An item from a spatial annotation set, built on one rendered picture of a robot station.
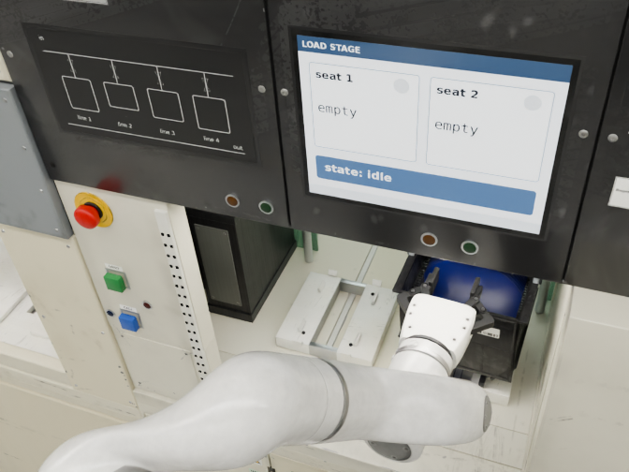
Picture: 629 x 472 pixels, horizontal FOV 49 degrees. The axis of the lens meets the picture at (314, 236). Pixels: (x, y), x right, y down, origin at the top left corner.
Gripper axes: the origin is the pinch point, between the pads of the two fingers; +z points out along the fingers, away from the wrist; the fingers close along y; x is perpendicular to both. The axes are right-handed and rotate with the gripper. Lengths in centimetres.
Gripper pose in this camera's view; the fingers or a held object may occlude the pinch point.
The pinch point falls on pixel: (454, 285)
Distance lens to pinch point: 114.0
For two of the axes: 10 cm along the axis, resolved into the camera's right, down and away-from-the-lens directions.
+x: -0.6, -7.5, -6.6
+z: 4.1, -6.2, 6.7
